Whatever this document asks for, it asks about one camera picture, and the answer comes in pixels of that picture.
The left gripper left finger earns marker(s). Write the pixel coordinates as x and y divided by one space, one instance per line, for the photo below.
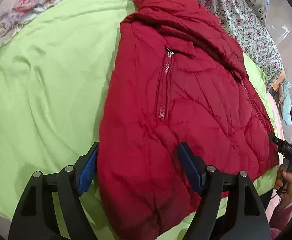
34 216

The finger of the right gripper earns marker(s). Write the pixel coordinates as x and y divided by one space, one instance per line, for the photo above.
281 144

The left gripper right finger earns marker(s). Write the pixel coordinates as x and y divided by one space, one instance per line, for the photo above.
230 206

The red quilted puffer jacket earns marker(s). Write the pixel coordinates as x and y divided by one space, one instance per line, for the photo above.
178 77

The person's right hand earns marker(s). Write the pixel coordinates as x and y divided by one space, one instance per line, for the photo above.
286 199

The teal cloth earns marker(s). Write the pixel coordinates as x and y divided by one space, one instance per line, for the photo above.
284 101

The lime green bed sheet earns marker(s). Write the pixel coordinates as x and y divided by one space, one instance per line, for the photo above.
54 77

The rose floral white quilt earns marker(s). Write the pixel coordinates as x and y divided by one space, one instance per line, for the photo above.
239 20

